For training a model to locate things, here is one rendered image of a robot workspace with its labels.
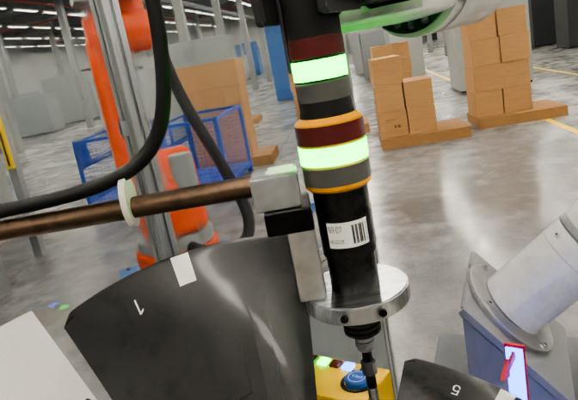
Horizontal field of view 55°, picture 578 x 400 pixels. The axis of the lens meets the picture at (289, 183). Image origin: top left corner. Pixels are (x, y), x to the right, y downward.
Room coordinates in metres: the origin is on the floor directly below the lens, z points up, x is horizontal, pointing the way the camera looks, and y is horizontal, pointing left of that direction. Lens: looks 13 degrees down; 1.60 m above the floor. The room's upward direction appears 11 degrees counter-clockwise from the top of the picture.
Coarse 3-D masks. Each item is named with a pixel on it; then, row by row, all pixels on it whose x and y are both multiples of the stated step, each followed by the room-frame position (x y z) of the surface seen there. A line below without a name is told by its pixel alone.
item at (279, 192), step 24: (264, 192) 0.33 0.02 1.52; (288, 192) 0.33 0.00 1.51; (264, 216) 0.33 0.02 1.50; (288, 216) 0.33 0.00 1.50; (312, 216) 0.33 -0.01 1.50; (288, 240) 0.34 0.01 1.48; (312, 240) 0.33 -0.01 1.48; (312, 264) 0.33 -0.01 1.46; (312, 288) 0.33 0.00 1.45; (384, 288) 0.33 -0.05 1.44; (408, 288) 0.33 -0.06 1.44; (312, 312) 0.33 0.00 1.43; (336, 312) 0.32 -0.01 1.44; (360, 312) 0.31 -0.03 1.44; (384, 312) 0.31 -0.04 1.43
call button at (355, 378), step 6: (348, 372) 0.80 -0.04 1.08; (354, 372) 0.80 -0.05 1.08; (360, 372) 0.79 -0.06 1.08; (348, 378) 0.78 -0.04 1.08; (354, 378) 0.78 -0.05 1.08; (360, 378) 0.78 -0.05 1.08; (348, 384) 0.77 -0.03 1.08; (354, 384) 0.77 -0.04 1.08; (360, 384) 0.77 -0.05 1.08; (366, 384) 0.77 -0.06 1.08
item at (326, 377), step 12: (324, 372) 0.83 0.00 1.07; (336, 372) 0.82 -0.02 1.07; (384, 372) 0.80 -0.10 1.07; (324, 384) 0.80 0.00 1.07; (336, 384) 0.79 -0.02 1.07; (384, 384) 0.78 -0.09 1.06; (324, 396) 0.77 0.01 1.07; (336, 396) 0.76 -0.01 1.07; (348, 396) 0.75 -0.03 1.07; (360, 396) 0.75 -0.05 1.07; (384, 396) 0.78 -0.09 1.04
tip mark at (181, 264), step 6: (174, 258) 0.50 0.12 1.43; (180, 258) 0.50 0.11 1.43; (186, 258) 0.50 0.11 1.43; (174, 264) 0.50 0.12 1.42; (180, 264) 0.50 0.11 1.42; (186, 264) 0.50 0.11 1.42; (180, 270) 0.49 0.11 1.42; (186, 270) 0.49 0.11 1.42; (192, 270) 0.49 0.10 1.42; (180, 276) 0.49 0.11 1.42; (186, 276) 0.49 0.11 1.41; (192, 276) 0.49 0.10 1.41; (180, 282) 0.48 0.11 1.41; (186, 282) 0.48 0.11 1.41
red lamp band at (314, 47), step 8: (296, 40) 0.34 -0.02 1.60; (304, 40) 0.33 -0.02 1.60; (312, 40) 0.33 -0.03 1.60; (320, 40) 0.33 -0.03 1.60; (328, 40) 0.33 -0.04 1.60; (336, 40) 0.34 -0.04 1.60; (288, 48) 0.35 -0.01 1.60; (296, 48) 0.34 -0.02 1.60; (304, 48) 0.33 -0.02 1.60; (312, 48) 0.33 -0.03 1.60; (320, 48) 0.33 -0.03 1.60; (328, 48) 0.33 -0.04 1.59; (336, 48) 0.34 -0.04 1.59; (344, 48) 0.34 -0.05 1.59; (296, 56) 0.34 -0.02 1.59; (304, 56) 0.33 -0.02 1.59; (312, 56) 0.33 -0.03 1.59; (320, 56) 0.33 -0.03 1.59
